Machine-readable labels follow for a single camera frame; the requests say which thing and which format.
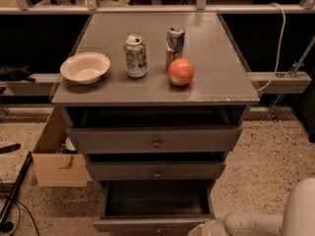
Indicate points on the black bag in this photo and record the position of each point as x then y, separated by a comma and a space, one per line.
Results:
16, 74

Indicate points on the crushed white soda can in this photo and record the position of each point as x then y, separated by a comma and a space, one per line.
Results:
136, 56

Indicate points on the black floor rail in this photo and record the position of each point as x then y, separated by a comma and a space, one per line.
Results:
13, 194

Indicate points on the grey wooden drawer cabinet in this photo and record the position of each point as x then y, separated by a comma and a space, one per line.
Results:
220, 93

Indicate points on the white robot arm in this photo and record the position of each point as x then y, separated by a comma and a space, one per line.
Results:
298, 218

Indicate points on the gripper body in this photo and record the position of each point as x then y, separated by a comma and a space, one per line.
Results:
213, 228

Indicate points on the grey middle drawer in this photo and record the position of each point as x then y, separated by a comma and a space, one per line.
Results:
155, 170

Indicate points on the grey drawer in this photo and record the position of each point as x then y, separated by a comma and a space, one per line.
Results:
154, 139
155, 205
155, 170

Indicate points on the metal railing frame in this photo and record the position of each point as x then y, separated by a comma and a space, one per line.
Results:
92, 6

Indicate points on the orange red apple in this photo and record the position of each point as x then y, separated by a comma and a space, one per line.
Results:
181, 72

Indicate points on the grey top drawer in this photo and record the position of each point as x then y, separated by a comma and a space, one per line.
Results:
154, 139

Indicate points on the crushed blue soda can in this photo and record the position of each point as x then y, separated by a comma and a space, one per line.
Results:
174, 43

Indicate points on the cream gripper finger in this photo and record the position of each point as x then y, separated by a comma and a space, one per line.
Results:
197, 231

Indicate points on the cardboard box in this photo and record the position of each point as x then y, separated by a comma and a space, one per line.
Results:
53, 165

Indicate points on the white ceramic bowl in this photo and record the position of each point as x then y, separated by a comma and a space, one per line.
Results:
85, 68

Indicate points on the grey bottom drawer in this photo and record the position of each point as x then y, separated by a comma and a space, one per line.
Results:
155, 205

